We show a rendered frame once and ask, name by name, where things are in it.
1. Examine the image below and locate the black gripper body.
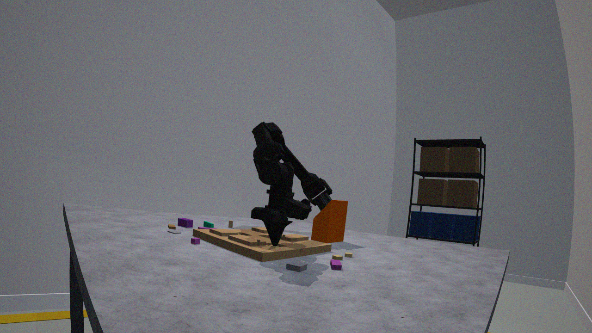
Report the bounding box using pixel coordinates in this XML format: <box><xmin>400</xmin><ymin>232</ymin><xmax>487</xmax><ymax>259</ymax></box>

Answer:
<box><xmin>251</xmin><ymin>186</ymin><xmax>298</xmax><ymax>222</ymax></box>

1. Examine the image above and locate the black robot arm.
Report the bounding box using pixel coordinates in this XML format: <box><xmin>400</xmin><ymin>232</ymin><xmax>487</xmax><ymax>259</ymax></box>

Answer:
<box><xmin>252</xmin><ymin>122</ymin><xmax>332</xmax><ymax>220</ymax></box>

